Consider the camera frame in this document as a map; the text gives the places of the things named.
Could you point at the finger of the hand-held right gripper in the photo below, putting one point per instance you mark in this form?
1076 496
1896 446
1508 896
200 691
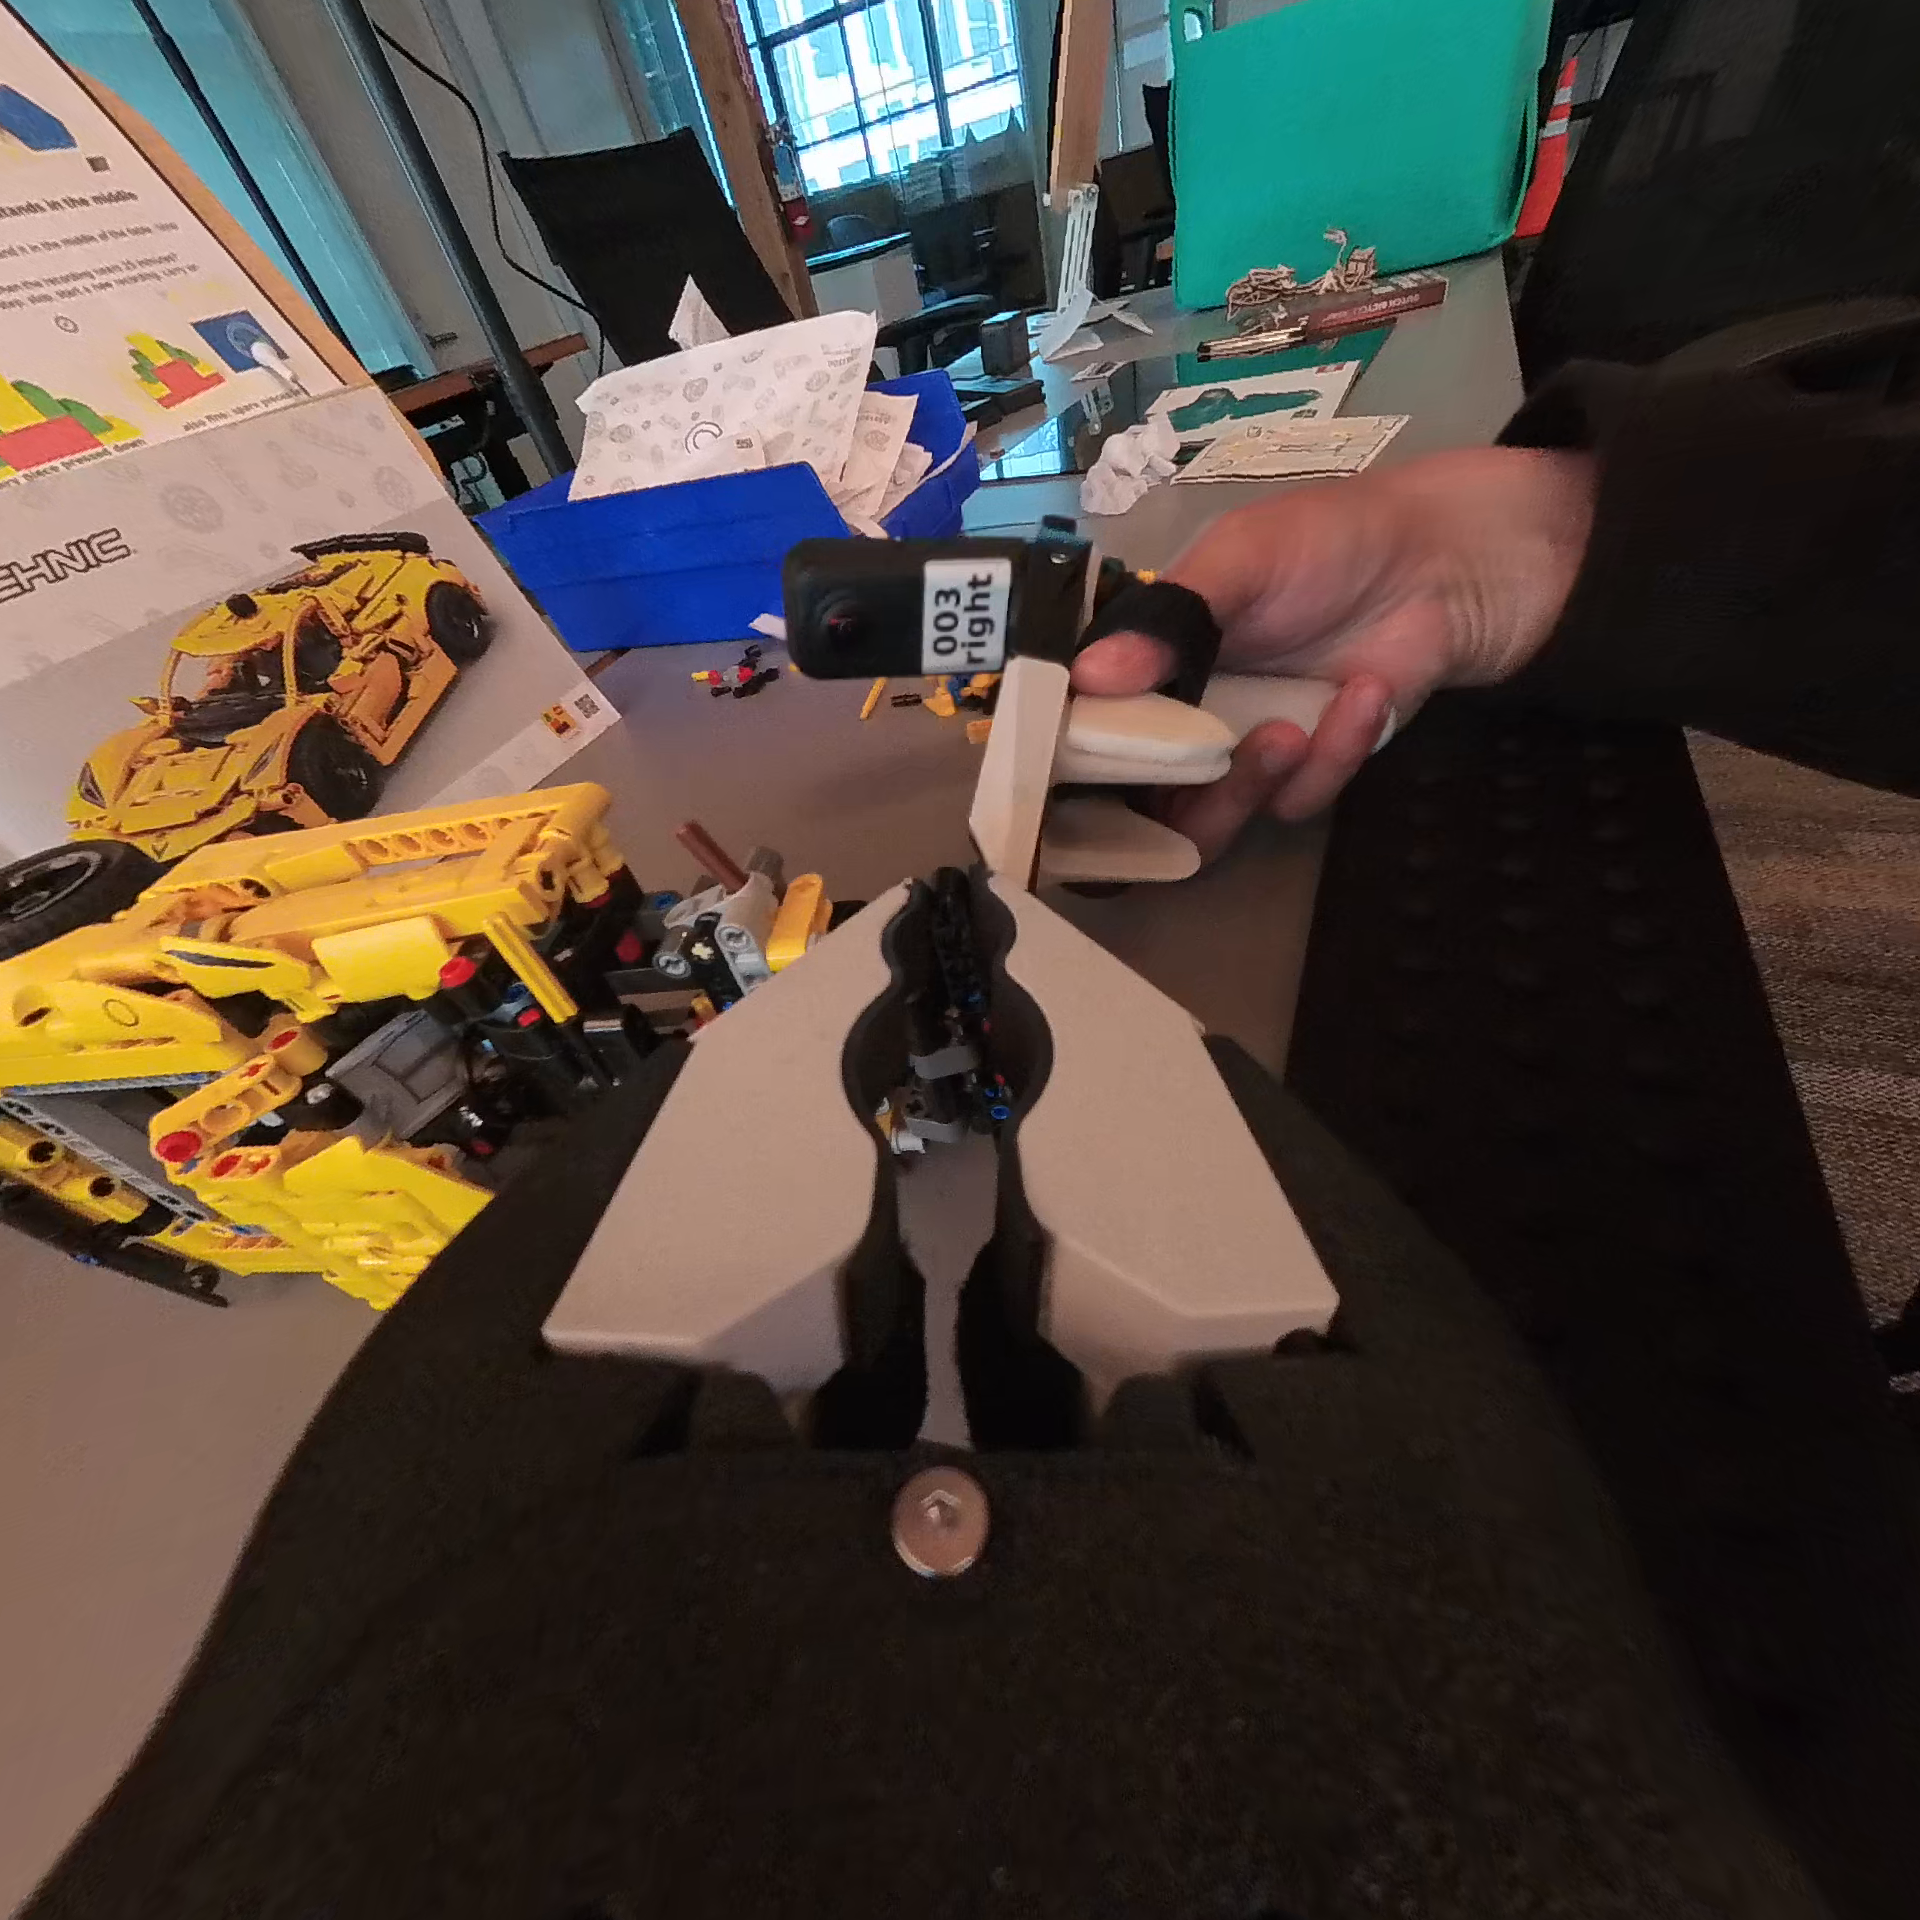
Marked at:
1021 764
1117 854

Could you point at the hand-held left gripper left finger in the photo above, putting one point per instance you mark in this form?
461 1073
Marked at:
721 1183

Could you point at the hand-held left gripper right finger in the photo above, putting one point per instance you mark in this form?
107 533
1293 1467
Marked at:
1168 1183

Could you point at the pile of yellow toy bricks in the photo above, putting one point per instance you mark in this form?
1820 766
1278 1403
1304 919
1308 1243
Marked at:
961 691

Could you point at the yellow toy car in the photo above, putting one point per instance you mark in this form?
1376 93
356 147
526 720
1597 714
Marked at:
301 929

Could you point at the person's right forearm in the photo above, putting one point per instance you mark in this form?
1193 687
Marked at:
1724 570

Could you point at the wooden desk lamp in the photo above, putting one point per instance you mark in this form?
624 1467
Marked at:
1084 89

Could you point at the grey desk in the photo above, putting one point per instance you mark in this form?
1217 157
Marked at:
194 1424

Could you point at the person's right hand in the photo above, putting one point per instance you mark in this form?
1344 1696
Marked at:
1380 583

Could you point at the scatter of small toy pins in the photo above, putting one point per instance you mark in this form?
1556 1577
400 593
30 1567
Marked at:
734 674

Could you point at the bundle of small paper bags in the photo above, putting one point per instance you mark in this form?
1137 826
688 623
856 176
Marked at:
883 449

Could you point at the blue plastic bin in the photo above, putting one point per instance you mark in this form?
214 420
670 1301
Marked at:
660 556

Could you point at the large white printed paper bag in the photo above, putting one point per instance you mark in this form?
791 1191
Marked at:
721 399

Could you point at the glossy reflective sheet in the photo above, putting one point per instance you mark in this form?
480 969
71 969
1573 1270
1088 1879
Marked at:
1048 420

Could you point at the crumpled white paper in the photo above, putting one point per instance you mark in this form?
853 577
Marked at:
1123 470

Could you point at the small dark box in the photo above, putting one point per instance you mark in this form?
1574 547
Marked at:
1008 344

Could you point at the white leaflet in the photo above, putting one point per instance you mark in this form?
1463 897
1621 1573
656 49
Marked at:
1288 446

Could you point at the green booklet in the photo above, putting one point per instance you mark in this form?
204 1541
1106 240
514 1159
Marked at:
1244 401

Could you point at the small wooden model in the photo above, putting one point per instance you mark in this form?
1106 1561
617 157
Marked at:
1288 283

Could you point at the paned window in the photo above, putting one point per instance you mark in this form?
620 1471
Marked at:
883 74

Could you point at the toy car instruction booklet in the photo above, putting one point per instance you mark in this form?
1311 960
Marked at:
301 496

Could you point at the grey metal pole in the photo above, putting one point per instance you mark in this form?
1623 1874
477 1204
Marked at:
434 223

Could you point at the dark red long box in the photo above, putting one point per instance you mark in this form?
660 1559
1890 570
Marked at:
1371 296

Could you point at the teal fabric bag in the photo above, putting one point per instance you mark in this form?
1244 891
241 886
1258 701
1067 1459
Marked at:
1350 150

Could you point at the orange traffic cone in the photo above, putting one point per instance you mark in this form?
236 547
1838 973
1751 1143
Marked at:
1557 150

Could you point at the wooden support post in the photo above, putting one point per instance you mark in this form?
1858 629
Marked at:
744 134

